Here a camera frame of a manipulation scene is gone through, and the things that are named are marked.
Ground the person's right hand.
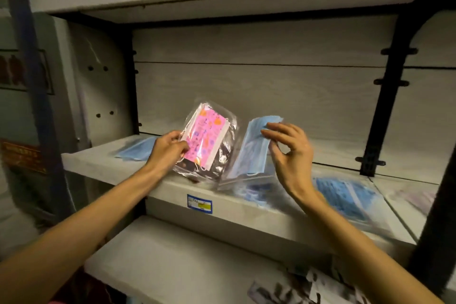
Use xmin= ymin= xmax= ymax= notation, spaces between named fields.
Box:
xmin=261 ymin=122 xmax=316 ymax=202

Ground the person's left hand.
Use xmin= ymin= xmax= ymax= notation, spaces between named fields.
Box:
xmin=144 ymin=130 xmax=191 ymax=173

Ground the blue face mask packet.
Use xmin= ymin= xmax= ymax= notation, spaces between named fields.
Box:
xmin=218 ymin=115 xmax=285 ymax=192
xmin=233 ymin=181 xmax=280 ymax=208
xmin=313 ymin=176 xmax=387 ymax=231
xmin=113 ymin=136 xmax=159 ymax=162

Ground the pink patterned mask packet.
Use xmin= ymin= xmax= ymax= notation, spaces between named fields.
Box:
xmin=180 ymin=102 xmax=231 ymax=170

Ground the person's right forearm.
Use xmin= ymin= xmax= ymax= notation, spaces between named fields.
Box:
xmin=289 ymin=188 xmax=444 ymax=304

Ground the person's left forearm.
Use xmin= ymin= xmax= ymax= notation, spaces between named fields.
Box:
xmin=0 ymin=164 xmax=161 ymax=304

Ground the dark patterned mask packet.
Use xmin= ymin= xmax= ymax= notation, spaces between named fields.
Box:
xmin=173 ymin=100 xmax=238 ymax=183

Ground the grey wooden shelf unit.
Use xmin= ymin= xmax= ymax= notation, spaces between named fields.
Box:
xmin=30 ymin=0 xmax=456 ymax=304

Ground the blue shelf price label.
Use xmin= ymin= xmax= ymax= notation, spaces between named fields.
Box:
xmin=187 ymin=194 xmax=214 ymax=215

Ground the black white patterned mask packet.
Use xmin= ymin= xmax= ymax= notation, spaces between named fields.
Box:
xmin=247 ymin=265 xmax=373 ymax=304

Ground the pale pink mask packet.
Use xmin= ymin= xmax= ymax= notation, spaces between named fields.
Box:
xmin=390 ymin=186 xmax=439 ymax=216

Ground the black metal shelf bracket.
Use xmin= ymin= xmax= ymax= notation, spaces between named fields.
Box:
xmin=354 ymin=0 xmax=456 ymax=178

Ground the orange wall sign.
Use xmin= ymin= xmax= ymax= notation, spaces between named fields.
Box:
xmin=0 ymin=139 xmax=48 ymax=175

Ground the blue metal upright post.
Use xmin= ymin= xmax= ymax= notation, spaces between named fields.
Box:
xmin=0 ymin=0 xmax=73 ymax=224

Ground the framed wall notice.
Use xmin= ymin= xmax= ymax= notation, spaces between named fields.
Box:
xmin=0 ymin=49 xmax=55 ymax=96

